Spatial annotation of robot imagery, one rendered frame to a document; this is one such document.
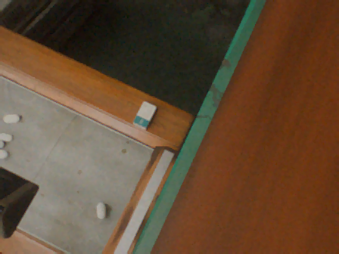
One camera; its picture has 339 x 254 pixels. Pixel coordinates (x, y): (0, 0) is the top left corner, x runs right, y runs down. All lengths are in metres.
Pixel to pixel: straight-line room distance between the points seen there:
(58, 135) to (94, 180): 0.15
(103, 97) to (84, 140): 0.12
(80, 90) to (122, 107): 0.12
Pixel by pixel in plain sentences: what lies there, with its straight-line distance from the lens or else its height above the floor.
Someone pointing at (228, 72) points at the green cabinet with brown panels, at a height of 1.27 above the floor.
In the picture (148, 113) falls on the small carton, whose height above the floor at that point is 0.78.
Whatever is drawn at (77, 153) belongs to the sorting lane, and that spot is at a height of 0.74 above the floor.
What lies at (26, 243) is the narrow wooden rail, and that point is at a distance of 0.80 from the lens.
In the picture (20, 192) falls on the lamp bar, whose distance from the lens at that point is 0.47.
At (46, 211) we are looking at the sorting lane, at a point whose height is 0.74.
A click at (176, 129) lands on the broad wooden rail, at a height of 0.76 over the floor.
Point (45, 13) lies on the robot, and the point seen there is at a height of 0.34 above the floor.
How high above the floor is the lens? 1.51
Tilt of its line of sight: 75 degrees down
